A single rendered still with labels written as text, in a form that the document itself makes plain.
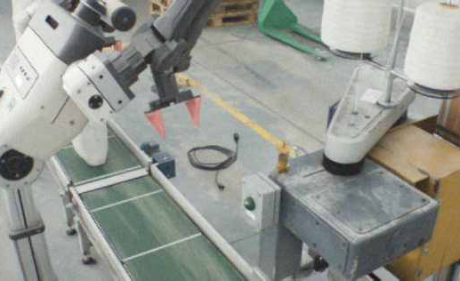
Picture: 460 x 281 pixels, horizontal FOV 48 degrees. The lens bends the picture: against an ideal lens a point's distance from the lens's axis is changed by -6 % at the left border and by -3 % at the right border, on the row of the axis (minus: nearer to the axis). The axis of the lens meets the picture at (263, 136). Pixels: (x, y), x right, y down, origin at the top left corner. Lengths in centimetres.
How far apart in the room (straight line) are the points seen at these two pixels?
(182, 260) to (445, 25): 163
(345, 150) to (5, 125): 84
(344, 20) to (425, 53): 24
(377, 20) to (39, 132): 87
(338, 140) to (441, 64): 26
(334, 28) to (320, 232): 49
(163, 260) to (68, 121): 112
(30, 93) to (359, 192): 81
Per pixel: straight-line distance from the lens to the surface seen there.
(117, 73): 122
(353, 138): 112
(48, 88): 136
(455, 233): 139
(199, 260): 236
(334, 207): 104
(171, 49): 125
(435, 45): 110
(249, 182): 110
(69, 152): 326
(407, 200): 110
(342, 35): 127
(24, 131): 143
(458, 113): 136
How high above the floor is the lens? 192
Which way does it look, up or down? 27 degrees down
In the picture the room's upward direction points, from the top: 3 degrees clockwise
